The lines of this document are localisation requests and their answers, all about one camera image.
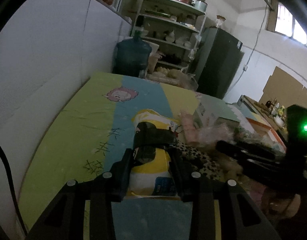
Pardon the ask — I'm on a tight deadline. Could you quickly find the white metal shelf rack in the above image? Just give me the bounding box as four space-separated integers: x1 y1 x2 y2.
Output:
135 0 208 71

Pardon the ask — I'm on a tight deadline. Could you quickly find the blue water jug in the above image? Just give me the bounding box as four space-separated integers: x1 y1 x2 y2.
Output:
113 16 152 79

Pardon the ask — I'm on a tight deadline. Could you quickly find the yellow black plush doll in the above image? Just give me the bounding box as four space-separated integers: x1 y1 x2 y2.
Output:
126 109 179 198

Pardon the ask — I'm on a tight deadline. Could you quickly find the pink plush in plastic bag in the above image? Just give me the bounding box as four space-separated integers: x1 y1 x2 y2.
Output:
179 111 236 148

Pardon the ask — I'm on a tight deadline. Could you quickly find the black cable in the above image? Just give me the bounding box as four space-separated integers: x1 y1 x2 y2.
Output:
0 138 28 235

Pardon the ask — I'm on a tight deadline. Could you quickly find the brown cardboard wall sheet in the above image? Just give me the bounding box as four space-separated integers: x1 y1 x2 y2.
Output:
259 67 307 108

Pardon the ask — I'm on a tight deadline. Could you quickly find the orange rimmed cardboard tray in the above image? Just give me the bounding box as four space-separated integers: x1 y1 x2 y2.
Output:
247 118 286 153

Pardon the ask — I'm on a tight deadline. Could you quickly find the person's hand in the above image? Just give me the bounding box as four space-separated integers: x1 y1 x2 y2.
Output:
261 187 301 220

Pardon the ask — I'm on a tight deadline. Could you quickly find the dark green refrigerator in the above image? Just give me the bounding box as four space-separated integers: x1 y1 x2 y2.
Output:
193 28 243 99

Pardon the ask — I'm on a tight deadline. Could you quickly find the leopard print soft toy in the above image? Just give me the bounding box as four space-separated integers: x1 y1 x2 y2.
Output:
173 140 224 181

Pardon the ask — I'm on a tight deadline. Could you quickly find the plastic bag of food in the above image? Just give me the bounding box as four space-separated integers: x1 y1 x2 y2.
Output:
146 67 198 91

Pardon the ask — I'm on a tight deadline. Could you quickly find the kitchen counter with bottles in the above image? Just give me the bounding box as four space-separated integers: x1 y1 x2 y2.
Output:
237 95 288 139

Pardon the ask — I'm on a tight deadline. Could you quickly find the colourful foam play mat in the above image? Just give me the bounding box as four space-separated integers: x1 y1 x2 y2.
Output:
19 73 199 239

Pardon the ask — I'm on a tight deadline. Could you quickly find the window with bars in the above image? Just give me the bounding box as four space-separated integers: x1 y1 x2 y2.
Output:
266 0 307 47

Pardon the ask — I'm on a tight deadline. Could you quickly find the floral tissue box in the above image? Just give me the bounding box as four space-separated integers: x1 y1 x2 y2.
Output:
193 94 240 129

